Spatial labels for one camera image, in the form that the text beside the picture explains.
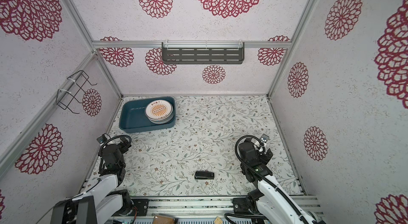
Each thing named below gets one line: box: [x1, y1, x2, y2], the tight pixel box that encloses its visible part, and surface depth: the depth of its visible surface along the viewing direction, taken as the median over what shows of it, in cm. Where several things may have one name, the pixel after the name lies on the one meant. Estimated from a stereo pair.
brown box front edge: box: [153, 215, 175, 224], surface depth 69 cm
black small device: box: [194, 170, 215, 180], surface depth 83 cm
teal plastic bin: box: [119, 96, 177, 134], surface depth 108 cm
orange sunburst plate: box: [145, 99, 174, 124], surface depth 105 cm
